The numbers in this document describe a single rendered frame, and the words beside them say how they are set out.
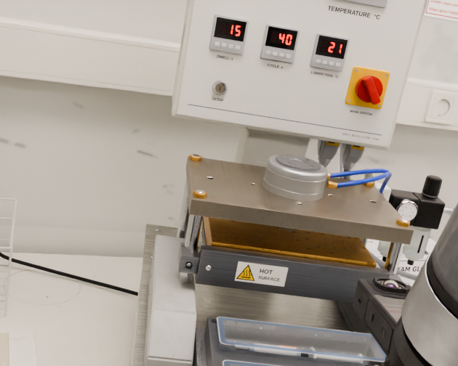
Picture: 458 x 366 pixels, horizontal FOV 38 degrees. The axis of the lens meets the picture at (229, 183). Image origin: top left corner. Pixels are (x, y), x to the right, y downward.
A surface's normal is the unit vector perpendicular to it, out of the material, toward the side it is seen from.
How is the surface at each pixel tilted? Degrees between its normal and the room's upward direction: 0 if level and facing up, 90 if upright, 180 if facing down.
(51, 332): 0
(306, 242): 0
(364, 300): 90
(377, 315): 90
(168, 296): 0
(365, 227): 90
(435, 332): 99
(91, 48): 90
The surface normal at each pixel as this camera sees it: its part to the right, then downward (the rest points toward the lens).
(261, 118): 0.08, 0.32
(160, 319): 0.18, -0.51
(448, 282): -0.92, 0.07
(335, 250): 0.18, -0.94
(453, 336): -0.67, 0.35
